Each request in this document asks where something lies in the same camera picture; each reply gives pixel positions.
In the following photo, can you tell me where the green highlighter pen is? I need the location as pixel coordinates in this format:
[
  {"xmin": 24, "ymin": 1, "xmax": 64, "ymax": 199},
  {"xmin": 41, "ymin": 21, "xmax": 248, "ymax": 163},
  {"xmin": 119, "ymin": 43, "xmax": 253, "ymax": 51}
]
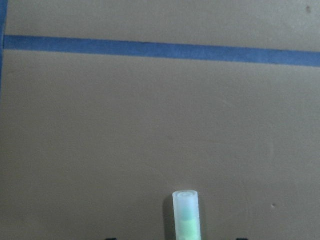
[{"xmin": 172, "ymin": 190, "xmax": 202, "ymax": 240}]

